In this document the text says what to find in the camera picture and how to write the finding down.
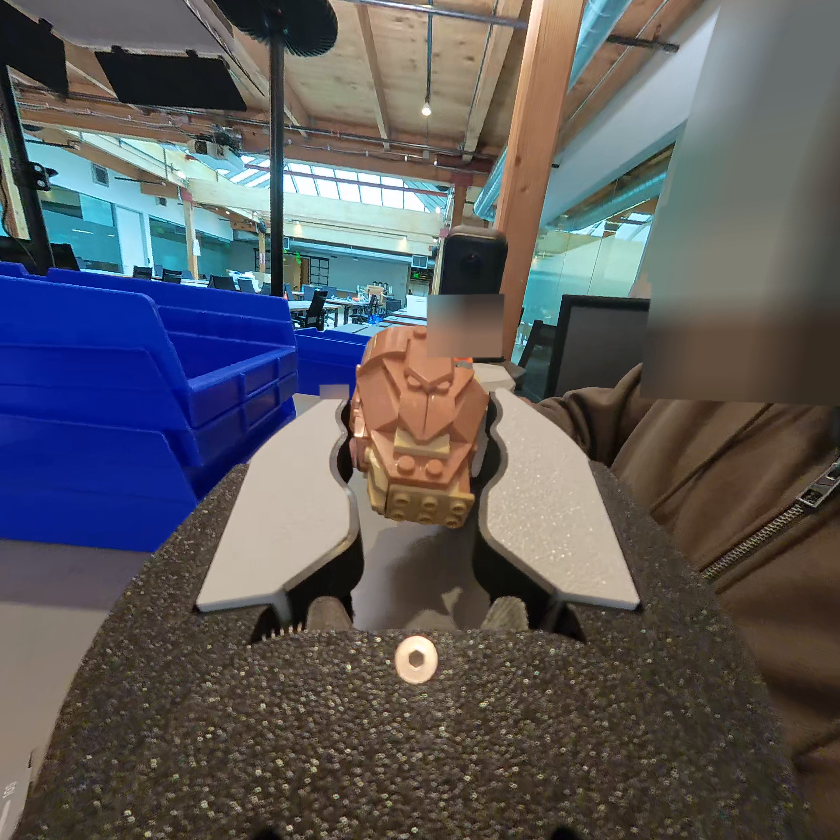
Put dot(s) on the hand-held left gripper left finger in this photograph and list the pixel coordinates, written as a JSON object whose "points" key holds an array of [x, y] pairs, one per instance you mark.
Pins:
{"points": [[276, 532]]}

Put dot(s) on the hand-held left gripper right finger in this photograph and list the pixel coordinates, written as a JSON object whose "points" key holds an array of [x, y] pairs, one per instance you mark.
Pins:
{"points": [[558, 525]]}

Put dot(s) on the brown toy brick model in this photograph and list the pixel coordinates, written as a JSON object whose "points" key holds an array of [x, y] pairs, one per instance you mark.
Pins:
{"points": [[420, 420]]}

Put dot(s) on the stack of blue plastic bins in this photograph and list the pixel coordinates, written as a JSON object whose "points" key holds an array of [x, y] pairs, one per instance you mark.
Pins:
{"points": [[118, 394]]}

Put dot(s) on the person's right forearm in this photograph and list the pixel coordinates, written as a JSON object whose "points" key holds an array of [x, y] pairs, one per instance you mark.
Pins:
{"points": [[597, 420]]}

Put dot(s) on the wooden pillar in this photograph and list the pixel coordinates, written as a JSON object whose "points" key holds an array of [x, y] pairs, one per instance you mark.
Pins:
{"points": [[532, 158]]}

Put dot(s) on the black flat monitor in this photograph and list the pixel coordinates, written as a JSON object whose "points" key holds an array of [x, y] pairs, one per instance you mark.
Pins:
{"points": [[597, 341]]}

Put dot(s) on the blue storage bin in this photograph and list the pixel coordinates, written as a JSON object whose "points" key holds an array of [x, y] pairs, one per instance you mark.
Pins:
{"points": [[335, 361]]}

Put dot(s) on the black pole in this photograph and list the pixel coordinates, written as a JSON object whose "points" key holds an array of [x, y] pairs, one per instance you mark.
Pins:
{"points": [[276, 131]]}

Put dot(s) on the ceiling projector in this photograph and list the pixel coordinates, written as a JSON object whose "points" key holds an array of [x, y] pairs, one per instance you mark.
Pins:
{"points": [[217, 145]]}

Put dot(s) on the black panel light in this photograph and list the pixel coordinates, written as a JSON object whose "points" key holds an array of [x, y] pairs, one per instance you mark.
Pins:
{"points": [[171, 82], [33, 53]]}

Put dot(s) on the white panel light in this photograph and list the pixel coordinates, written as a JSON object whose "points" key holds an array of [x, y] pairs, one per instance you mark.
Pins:
{"points": [[105, 24]]}

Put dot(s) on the black tripod stand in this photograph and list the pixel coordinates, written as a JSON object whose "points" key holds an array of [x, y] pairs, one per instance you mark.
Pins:
{"points": [[20, 171]]}

